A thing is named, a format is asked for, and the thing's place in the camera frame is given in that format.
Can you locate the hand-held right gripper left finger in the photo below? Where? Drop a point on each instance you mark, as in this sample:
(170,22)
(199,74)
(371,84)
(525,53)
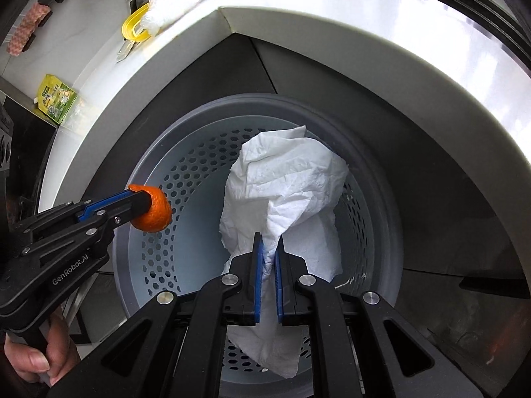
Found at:
(258,282)

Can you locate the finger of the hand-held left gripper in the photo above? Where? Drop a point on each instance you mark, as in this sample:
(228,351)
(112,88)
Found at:
(128,209)

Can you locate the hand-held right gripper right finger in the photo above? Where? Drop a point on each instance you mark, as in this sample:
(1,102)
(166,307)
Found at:
(280,286)

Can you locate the orange peel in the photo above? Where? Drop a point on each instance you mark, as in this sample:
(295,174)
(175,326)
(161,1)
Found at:
(159,213)

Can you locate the grey perforated trash bin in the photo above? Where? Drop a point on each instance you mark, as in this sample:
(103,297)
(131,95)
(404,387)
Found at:
(199,166)

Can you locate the white paper towel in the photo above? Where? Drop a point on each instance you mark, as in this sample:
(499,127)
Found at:
(286,190)

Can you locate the person's left hand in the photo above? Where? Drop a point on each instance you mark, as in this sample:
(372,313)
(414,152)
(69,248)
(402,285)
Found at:
(29,360)

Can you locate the black cooktop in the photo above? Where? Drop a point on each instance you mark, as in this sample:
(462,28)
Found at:
(20,161)

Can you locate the green yellow packet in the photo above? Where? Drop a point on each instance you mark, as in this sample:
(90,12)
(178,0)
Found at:
(56,99)

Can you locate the pink waffle dishcloth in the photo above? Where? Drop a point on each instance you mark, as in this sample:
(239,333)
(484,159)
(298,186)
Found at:
(27,29)

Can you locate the white plastic bag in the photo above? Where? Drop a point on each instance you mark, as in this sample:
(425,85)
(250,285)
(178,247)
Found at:
(174,2)

